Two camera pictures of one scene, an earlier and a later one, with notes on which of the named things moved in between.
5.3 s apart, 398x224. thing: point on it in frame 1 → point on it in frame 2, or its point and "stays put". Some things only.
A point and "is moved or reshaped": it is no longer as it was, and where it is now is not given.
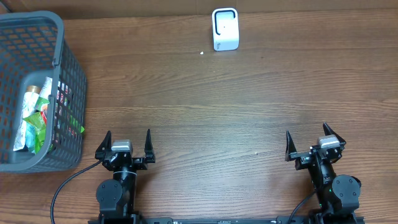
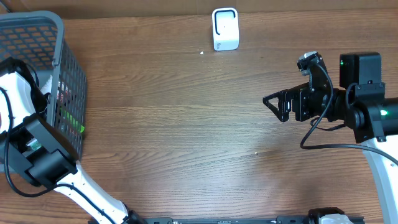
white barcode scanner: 225,28 stays put
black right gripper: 302,158 → 298,94
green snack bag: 37,121 is moved or reshaped
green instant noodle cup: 44,99 → 63,97
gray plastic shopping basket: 33,47 stays put
